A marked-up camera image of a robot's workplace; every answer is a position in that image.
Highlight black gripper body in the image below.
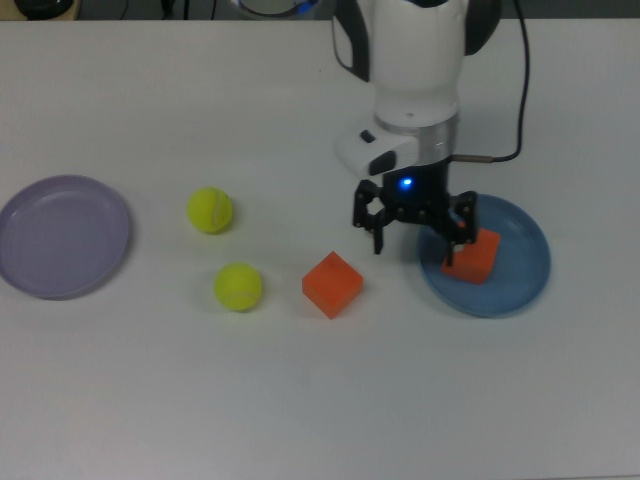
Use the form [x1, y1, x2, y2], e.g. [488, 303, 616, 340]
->
[382, 157, 454, 226]

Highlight orange foam cube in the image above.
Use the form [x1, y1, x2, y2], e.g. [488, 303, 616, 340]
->
[440, 227, 502, 286]
[301, 250, 365, 320]

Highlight yellow tennis ball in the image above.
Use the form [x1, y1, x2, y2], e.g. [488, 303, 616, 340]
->
[213, 262, 263, 313]
[186, 186, 235, 235]

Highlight blue plate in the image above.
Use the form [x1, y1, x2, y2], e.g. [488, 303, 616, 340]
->
[416, 193, 553, 320]

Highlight purple plate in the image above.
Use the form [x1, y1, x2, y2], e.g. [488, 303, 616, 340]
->
[0, 173, 134, 301]

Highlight black round object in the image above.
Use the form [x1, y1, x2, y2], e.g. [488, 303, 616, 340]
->
[13, 0, 75, 16]

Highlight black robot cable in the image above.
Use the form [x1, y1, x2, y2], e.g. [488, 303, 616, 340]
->
[452, 0, 530, 165]

